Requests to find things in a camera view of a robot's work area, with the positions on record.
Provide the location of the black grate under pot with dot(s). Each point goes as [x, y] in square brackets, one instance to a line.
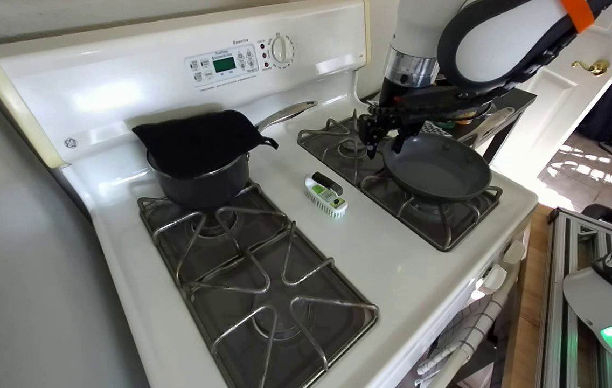
[263, 302]

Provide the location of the round white stove dial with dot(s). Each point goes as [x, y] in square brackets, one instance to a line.
[282, 51]

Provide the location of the black side table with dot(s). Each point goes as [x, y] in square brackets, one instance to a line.
[513, 103]

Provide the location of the black saucepan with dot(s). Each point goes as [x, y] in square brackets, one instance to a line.
[198, 191]

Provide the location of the white green scrub brush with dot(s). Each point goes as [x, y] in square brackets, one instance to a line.
[323, 199]

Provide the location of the metal robot mounting frame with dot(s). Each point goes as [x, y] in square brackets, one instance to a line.
[556, 302]

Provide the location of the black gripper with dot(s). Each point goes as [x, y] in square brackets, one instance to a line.
[415, 105]

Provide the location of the dark grey frying pan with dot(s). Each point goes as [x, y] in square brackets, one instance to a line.
[436, 170]

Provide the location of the black grate under pan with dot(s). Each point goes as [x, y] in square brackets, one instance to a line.
[436, 226]

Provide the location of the green white paper packet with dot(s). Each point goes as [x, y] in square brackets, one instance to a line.
[434, 130]

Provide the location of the checked dish towel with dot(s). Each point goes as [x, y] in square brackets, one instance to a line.
[464, 337]

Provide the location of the black cloth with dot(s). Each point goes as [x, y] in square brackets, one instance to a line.
[190, 144]

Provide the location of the white panel door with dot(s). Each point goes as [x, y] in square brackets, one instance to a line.
[572, 115]

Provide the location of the white gas stove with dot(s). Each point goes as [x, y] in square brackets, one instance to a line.
[393, 267]

